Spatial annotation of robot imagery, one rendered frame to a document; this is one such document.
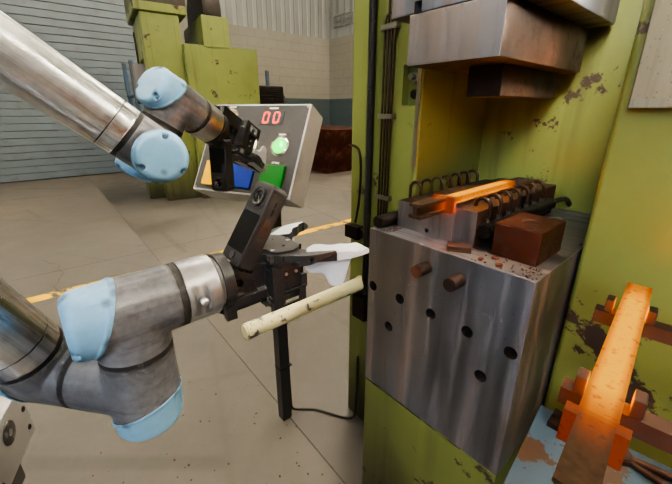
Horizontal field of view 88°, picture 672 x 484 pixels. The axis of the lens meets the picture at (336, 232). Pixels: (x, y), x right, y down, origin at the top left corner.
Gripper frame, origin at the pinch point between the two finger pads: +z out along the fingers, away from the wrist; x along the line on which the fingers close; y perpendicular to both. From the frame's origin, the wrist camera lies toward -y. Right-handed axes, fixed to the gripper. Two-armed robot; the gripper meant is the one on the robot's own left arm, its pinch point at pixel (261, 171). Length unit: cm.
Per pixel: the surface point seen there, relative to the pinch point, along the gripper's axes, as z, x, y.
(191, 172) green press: 283, 332, 87
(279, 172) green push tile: 4.5, -2.4, 1.7
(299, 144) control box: 5.2, -6.0, 10.3
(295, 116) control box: 5.2, -2.7, 18.6
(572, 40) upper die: 8, -67, 39
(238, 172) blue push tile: 4.5, 11.0, 0.7
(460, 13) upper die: -15, -46, 28
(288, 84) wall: 619, 456, 450
